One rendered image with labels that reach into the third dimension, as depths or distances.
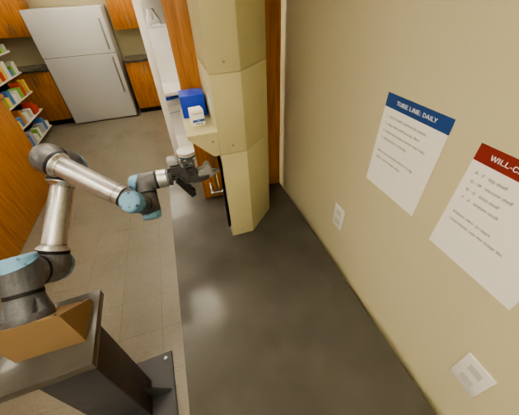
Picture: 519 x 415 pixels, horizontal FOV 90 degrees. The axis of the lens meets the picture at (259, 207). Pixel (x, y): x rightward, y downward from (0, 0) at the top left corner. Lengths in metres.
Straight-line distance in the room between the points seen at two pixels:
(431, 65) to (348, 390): 0.93
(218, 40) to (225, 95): 0.17
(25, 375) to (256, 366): 0.80
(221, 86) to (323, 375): 1.03
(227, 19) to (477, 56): 0.65
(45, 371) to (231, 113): 1.12
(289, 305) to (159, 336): 1.33
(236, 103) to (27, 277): 0.94
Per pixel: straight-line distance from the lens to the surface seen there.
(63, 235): 1.32
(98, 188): 1.07
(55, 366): 1.29
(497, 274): 0.74
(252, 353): 1.06
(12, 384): 1.35
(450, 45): 0.73
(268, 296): 1.15
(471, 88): 0.69
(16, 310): 1.21
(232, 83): 1.01
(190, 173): 1.14
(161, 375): 2.13
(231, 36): 0.98
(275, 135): 1.56
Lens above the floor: 1.93
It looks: 40 degrees down
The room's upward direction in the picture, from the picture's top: 3 degrees counter-clockwise
